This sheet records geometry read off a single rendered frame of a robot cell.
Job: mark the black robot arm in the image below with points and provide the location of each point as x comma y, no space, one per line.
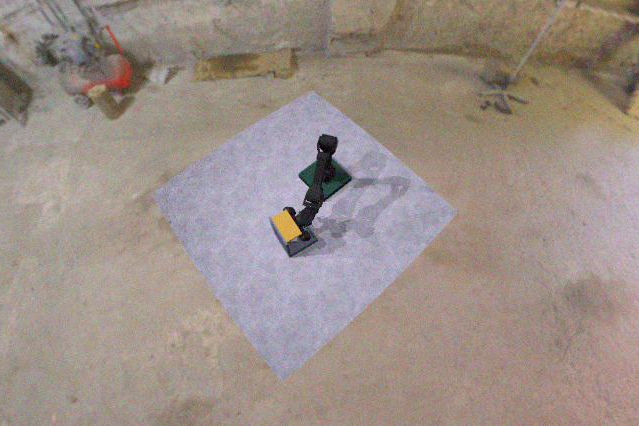
324,172

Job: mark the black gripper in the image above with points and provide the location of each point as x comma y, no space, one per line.
305,234

